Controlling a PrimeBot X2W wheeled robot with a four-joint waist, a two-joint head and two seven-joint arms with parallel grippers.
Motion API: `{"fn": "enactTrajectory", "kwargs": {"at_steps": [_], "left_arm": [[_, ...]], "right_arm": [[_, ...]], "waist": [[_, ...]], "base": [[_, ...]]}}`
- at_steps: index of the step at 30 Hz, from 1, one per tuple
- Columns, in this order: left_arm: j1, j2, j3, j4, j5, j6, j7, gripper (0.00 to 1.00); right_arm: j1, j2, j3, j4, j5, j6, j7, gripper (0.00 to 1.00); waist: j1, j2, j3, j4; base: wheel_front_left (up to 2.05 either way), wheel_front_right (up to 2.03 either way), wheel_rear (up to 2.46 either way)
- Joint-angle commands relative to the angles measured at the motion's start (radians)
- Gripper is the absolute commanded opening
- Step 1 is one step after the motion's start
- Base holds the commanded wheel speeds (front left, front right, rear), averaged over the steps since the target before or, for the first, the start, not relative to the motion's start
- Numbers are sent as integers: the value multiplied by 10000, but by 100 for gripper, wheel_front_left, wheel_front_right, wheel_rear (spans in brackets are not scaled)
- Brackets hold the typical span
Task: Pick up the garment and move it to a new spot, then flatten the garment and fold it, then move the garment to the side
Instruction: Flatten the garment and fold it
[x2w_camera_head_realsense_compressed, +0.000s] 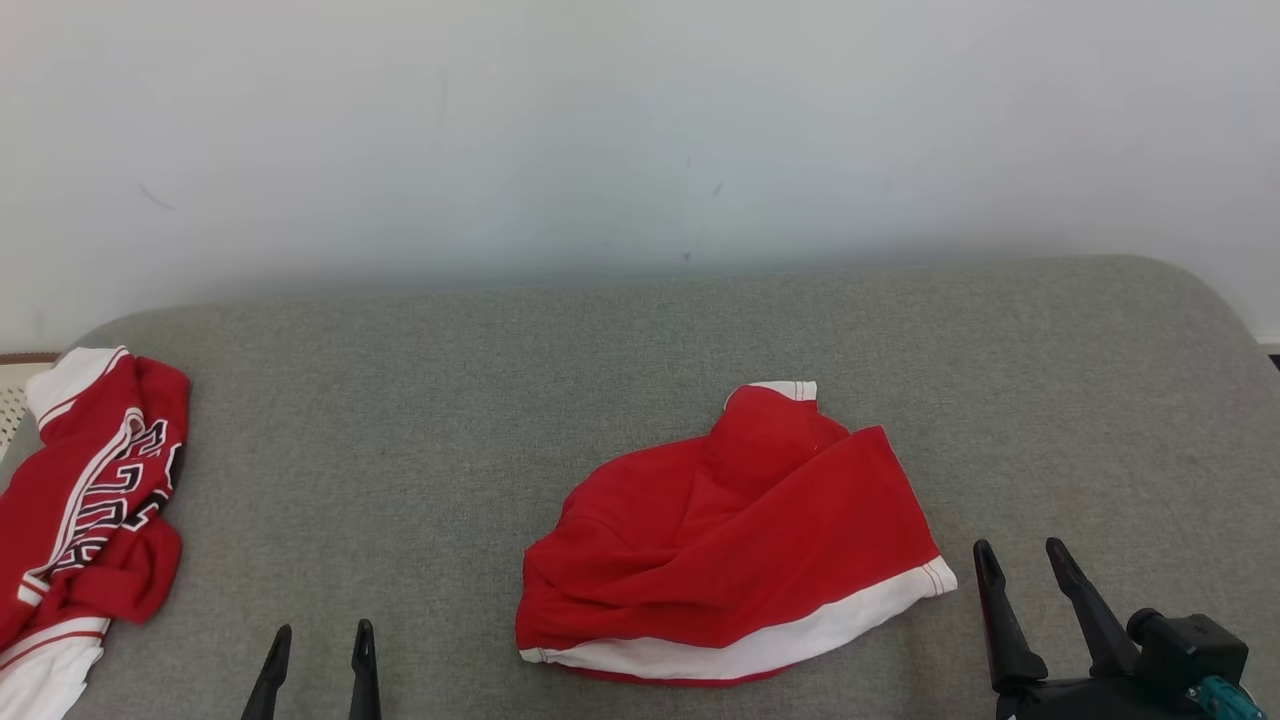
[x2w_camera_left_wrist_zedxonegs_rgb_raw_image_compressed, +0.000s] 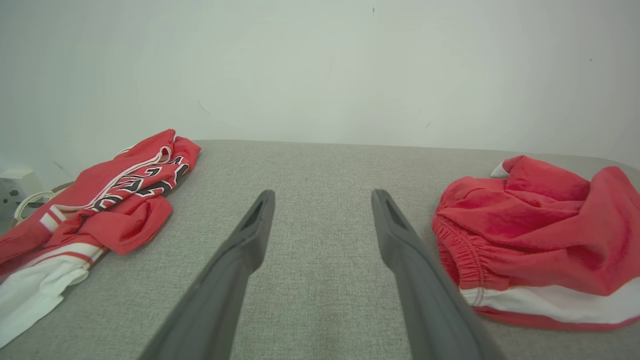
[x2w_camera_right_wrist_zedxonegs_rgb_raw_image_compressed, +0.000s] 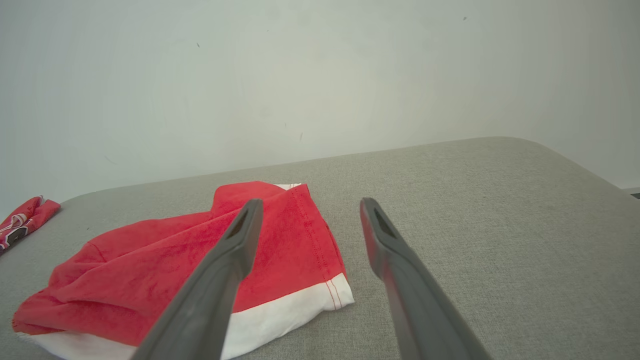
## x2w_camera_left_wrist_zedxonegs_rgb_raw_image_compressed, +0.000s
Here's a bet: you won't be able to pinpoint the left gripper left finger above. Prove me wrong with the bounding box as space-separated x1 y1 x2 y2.
139 189 276 360

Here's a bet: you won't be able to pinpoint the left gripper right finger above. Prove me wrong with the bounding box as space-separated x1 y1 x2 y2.
371 189 507 360

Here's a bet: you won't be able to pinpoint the red basketball jersey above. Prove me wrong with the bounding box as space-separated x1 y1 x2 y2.
0 129 202 348

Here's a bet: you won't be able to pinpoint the red shorts with white band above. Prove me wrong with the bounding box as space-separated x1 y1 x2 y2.
431 155 640 332

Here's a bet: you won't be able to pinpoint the white power cable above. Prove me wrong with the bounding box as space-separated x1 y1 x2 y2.
14 186 71 223

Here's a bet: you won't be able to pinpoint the white wall socket box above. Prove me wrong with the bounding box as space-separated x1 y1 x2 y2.
0 169 45 221

